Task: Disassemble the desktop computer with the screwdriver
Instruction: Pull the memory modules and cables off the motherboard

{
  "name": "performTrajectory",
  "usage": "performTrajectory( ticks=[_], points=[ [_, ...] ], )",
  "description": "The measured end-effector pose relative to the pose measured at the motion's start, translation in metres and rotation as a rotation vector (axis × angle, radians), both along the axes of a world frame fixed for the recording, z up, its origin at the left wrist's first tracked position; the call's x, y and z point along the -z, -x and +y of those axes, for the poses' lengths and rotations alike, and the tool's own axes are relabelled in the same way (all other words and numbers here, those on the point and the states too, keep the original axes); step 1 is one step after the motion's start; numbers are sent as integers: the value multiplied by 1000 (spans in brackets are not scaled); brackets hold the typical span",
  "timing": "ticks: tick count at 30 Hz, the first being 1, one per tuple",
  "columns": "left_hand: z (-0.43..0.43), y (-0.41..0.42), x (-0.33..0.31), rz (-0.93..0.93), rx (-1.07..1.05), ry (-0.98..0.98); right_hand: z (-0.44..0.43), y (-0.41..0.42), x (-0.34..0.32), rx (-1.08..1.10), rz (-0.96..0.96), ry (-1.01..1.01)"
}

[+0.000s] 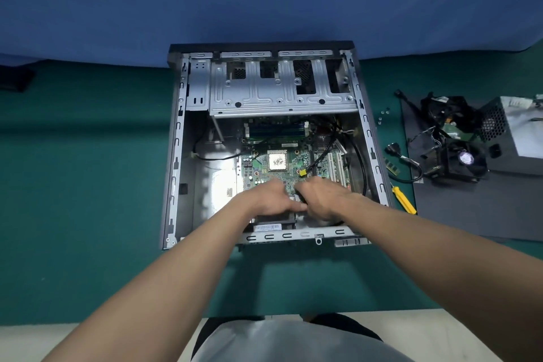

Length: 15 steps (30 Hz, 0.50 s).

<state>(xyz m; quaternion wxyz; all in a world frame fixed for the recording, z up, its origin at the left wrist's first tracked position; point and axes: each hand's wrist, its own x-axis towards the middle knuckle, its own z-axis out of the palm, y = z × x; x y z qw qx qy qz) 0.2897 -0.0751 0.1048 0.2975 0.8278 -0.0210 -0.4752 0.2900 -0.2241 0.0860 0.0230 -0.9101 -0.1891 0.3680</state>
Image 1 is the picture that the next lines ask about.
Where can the desktop computer case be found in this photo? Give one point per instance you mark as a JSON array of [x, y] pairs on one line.
[[186, 188]]

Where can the black flat base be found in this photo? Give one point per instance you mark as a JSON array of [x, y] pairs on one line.
[[15, 78]]

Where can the person's left forearm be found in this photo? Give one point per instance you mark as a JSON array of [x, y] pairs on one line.
[[148, 289]]

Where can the blue cloth curtain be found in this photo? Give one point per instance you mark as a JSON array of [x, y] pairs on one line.
[[254, 1]]

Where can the green floor mat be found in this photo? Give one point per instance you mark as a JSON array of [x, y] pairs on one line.
[[85, 183]]

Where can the person's black shorts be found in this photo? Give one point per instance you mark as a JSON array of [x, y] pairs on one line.
[[212, 328]]

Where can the silver metal drive cage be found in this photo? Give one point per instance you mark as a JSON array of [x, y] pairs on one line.
[[263, 98]]

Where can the green motherboard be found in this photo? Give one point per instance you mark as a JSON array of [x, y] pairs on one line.
[[263, 171]]

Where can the person's right forearm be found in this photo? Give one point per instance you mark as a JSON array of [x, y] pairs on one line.
[[458, 264]]

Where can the person's right hand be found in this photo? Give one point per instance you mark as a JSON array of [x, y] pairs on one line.
[[331, 200]]

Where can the black side panel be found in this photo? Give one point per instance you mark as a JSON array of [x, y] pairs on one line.
[[466, 213]]

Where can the person's left hand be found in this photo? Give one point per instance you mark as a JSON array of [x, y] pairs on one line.
[[271, 200]]

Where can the hard drive with cables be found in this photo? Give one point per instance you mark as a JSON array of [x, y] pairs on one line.
[[454, 117]]

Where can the cluster of silver screws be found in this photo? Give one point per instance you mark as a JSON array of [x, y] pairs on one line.
[[382, 116]]

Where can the silver power supply unit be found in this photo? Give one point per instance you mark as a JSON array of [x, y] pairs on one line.
[[522, 141]]

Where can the person's white shirt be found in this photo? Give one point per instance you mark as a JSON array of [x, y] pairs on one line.
[[297, 344]]

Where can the black processor cooler fan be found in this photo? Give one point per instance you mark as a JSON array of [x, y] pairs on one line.
[[464, 160]]

